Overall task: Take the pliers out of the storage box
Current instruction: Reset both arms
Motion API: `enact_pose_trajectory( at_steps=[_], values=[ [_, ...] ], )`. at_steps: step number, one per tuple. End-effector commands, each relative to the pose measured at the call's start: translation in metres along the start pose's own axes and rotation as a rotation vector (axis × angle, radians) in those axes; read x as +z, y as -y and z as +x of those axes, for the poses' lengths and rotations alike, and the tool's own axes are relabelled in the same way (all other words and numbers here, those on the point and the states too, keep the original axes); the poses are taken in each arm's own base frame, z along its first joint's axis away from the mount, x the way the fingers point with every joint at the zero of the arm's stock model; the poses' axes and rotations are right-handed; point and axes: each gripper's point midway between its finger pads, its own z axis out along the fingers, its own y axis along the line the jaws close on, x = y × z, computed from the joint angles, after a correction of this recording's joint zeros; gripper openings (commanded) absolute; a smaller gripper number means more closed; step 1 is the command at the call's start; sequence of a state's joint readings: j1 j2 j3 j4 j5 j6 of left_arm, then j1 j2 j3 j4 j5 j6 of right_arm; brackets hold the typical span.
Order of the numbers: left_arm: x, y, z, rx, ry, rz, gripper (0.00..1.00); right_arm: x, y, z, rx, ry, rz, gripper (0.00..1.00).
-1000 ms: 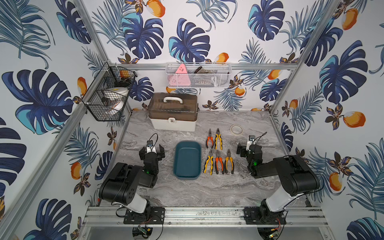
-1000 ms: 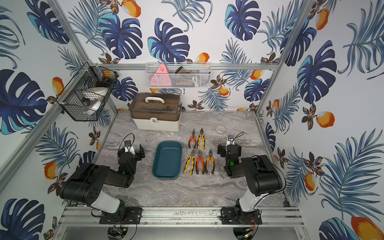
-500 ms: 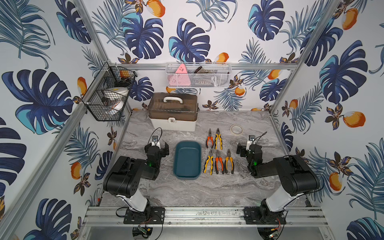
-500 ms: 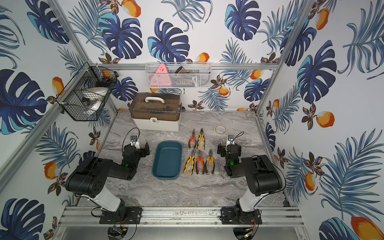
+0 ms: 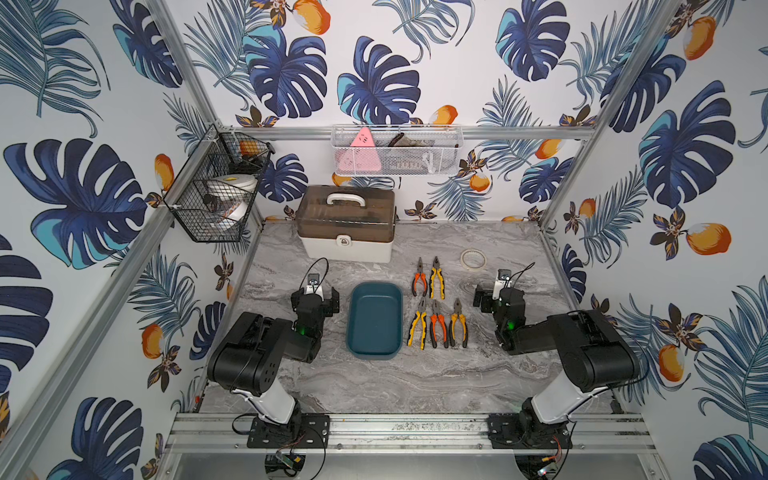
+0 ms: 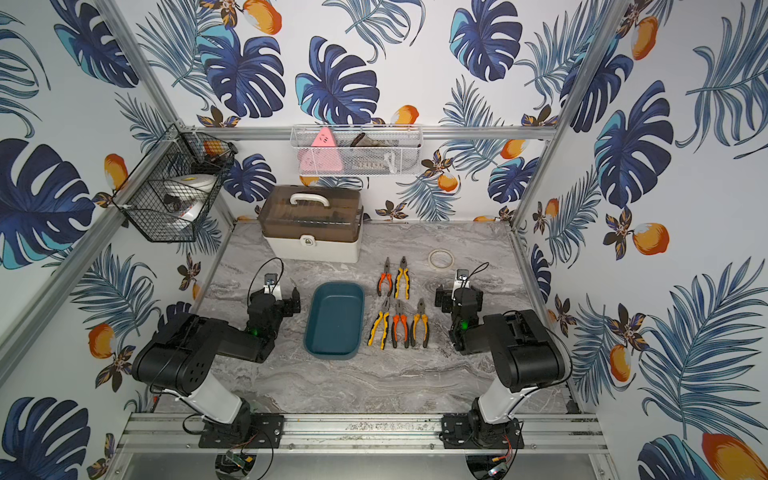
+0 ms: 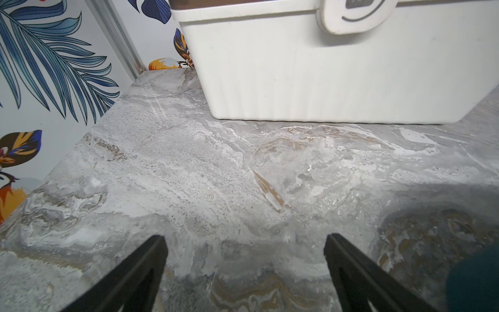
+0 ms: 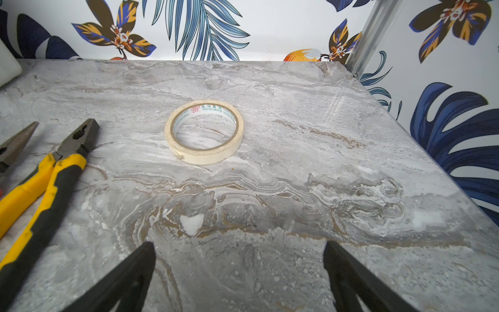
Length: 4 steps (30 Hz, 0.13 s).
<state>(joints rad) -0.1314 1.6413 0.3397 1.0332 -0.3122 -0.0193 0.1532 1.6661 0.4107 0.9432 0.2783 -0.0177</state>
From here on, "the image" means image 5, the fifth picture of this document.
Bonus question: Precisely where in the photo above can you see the orange black cutting pliers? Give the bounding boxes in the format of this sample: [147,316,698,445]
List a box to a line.
[449,298,469,348]

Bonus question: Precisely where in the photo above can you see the small yellow black pliers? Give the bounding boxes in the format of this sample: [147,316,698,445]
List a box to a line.
[429,256,445,300]

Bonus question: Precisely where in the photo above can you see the teal plastic storage tray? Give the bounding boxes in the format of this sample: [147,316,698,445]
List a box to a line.
[346,281,403,360]

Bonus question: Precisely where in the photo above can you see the yellow black combination pliers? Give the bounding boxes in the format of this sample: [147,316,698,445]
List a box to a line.
[407,297,427,350]

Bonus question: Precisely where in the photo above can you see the small orange long nose pliers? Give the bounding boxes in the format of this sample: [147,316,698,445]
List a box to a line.
[411,257,429,297]

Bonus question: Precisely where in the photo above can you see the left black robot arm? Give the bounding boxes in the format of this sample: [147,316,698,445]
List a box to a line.
[207,287,340,448]

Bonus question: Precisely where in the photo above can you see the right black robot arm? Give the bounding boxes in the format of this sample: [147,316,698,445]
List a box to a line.
[473,286,641,450]

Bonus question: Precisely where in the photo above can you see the masking tape roll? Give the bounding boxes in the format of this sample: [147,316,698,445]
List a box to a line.
[459,248,487,271]

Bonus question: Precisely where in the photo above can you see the white brown toolbox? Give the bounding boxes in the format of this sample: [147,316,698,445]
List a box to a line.
[295,185,395,263]

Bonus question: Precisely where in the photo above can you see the white bowl in basket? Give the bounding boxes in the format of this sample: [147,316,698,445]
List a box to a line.
[203,174,257,228]

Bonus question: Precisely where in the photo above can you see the pink triangle card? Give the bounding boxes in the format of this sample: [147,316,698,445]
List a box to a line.
[337,127,382,175]

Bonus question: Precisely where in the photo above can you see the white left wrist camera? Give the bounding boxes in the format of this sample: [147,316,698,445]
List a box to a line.
[304,273,323,297]

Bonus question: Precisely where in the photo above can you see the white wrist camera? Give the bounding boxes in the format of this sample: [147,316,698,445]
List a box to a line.
[492,269,512,300]
[304,273,323,297]

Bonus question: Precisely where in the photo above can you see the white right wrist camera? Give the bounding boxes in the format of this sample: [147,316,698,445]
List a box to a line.
[492,269,512,300]

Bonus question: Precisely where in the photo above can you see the black wire basket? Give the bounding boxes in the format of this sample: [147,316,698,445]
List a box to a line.
[162,125,275,244]

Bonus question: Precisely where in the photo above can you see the white mesh wall basket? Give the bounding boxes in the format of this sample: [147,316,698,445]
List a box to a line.
[330,125,464,177]

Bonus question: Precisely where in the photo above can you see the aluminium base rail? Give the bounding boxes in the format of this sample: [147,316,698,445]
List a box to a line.
[166,414,657,455]

